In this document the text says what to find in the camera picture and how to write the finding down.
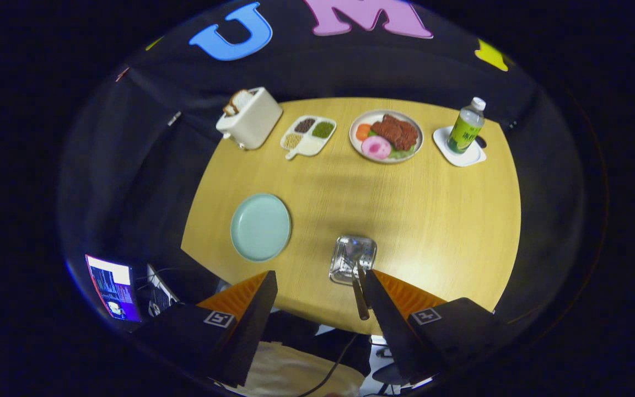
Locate brown meat piece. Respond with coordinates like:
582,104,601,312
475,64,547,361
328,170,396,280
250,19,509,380
371,114,419,151

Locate pale green round plate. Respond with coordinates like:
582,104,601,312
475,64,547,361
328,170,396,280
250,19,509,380
230,193,292,262

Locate white plate of food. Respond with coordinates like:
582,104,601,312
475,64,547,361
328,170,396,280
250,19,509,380
349,110,424,164

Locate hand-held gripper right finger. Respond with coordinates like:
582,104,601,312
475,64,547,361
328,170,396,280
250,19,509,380
363,270,497,385

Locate white divided dish of beans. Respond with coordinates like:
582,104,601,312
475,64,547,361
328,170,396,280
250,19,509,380
280,115,337,160

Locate wooden handle metal fork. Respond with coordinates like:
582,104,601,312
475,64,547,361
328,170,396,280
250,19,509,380
351,255,371,321

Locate person's beige trousers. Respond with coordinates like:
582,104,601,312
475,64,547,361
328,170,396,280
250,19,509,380
228,341,365,397

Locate green label water bottle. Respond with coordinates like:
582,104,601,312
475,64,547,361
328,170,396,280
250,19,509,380
446,97,486,154

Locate black cable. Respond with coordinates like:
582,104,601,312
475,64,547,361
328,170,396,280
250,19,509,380
295,332,360,397

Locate white toaster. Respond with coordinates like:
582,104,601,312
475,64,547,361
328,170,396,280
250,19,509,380
216,87,283,151

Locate metal wire cutlery basket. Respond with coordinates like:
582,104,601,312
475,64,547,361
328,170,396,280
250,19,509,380
329,235,378,286

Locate white square coaster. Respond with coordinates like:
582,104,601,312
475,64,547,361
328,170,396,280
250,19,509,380
433,126,487,168

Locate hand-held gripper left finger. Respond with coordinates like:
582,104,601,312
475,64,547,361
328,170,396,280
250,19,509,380
136,270,278,388

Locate white-edged panel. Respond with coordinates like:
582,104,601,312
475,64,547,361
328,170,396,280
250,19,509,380
147,265,180,316

